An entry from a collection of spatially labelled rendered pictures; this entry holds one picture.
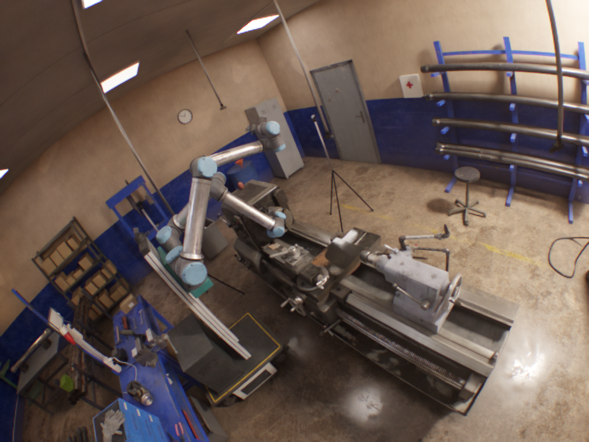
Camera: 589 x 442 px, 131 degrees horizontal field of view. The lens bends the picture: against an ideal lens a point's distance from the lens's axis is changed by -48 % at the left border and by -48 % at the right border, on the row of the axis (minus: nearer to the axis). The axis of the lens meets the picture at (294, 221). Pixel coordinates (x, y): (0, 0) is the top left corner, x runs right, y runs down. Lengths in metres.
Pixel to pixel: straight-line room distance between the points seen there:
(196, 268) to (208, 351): 0.88
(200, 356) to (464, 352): 1.85
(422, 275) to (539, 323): 1.70
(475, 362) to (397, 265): 0.76
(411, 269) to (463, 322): 0.57
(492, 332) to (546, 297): 1.34
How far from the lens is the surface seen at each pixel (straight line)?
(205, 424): 2.70
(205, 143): 5.70
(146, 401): 2.32
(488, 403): 2.45
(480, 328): 1.84
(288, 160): 6.05
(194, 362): 2.21
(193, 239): 1.48
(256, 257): 2.70
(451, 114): 4.12
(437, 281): 1.47
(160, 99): 5.58
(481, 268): 3.10
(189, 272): 1.48
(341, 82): 5.10
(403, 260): 1.59
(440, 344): 1.62
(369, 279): 2.10
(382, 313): 1.75
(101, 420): 2.08
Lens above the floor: 2.32
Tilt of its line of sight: 32 degrees down
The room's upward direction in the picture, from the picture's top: 25 degrees counter-clockwise
